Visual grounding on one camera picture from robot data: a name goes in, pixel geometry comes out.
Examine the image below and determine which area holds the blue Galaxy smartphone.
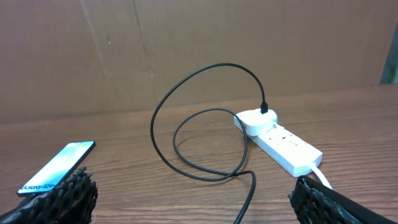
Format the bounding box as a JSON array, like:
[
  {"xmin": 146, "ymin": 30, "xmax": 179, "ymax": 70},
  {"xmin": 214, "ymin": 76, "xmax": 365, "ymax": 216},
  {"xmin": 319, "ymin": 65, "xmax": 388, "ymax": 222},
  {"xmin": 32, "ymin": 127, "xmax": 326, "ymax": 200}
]
[{"xmin": 17, "ymin": 141, "xmax": 96, "ymax": 197}]

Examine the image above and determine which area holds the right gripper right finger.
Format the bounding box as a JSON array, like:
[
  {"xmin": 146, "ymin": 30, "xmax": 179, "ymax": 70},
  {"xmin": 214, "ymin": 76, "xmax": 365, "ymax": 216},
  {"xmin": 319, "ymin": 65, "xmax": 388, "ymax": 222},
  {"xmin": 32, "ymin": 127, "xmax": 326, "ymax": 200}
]
[{"xmin": 289, "ymin": 175, "xmax": 397, "ymax": 224}]

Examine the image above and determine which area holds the white charger adapter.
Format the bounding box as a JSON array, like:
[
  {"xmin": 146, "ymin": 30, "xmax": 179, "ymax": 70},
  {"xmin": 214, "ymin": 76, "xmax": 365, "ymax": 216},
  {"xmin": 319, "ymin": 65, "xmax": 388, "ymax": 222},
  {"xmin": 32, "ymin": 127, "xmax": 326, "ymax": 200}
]
[{"xmin": 234, "ymin": 108, "xmax": 278, "ymax": 136}]

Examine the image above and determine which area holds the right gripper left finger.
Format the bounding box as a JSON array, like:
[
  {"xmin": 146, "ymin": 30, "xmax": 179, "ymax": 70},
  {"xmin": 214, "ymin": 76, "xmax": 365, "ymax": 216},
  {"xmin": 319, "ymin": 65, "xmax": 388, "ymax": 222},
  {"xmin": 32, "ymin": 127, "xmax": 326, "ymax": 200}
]
[{"xmin": 1, "ymin": 167, "xmax": 98, "ymax": 224}]

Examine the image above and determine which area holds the white power strip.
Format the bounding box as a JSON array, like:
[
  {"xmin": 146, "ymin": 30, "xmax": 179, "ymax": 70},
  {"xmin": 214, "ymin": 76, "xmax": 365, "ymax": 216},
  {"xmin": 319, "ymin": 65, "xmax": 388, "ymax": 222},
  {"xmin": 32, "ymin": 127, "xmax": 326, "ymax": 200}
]
[{"xmin": 235, "ymin": 115, "xmax": 323, "ymax": 177}]

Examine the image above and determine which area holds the white power strip cord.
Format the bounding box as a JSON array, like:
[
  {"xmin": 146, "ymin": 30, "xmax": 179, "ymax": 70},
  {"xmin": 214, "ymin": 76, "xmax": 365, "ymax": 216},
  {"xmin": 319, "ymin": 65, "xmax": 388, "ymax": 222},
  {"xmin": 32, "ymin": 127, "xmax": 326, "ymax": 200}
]
[{"xmin": 310, "ymin": 164, "xmax": 333, "ymax": 190}]

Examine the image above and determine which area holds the black charging cable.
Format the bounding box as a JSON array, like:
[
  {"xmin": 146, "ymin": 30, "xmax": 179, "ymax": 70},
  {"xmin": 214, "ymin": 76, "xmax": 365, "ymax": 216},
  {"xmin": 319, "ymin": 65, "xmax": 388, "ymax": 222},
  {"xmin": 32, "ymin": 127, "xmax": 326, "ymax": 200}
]
[{"xmin": 150, "ymin": 62, "xmax": 269, "ymax": 224}]

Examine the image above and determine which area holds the cardboard backdrop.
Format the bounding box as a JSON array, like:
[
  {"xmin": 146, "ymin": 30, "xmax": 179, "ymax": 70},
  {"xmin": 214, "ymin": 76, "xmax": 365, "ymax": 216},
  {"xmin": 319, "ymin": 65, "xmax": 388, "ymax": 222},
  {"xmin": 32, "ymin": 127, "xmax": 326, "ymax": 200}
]
[{"xmin": 1, "ymin": 1, "xmax": 397, "ymax": 123}]

